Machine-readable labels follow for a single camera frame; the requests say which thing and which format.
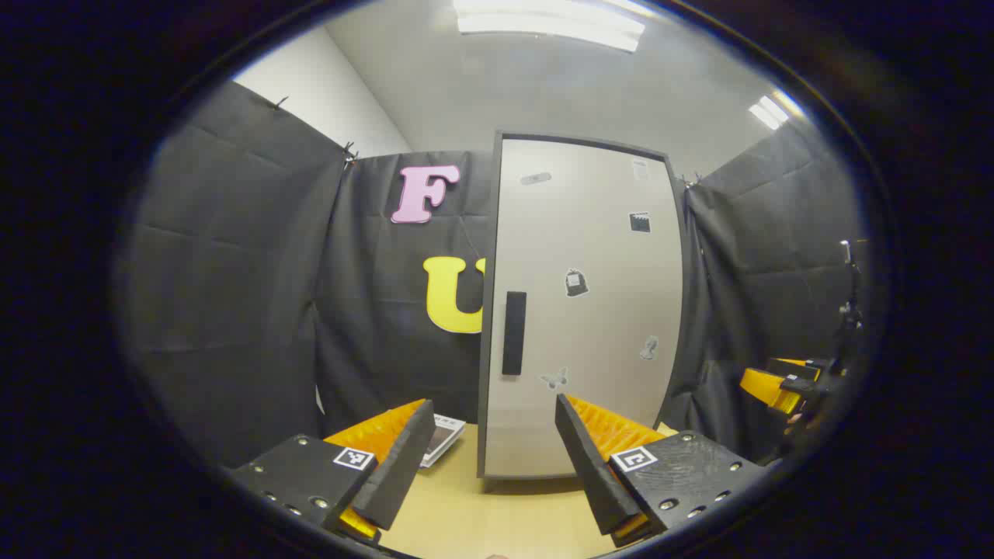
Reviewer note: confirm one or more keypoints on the dark grey cabinet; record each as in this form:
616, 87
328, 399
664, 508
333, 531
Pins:
488, 310

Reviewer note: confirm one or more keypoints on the black backdrop cloth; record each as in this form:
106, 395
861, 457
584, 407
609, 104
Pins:
233, 295

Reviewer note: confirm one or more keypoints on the white book with portrait cover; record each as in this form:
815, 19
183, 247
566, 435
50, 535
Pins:
443, 439

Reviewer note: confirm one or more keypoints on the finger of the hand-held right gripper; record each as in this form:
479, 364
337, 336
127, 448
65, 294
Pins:
792, 365
765, 388

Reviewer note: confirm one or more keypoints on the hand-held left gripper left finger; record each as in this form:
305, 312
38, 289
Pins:
404, 466

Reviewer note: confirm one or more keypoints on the small ceiling light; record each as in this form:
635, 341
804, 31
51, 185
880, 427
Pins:
769, 112

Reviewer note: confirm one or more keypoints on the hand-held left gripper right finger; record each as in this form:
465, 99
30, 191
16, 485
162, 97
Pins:
594, 473

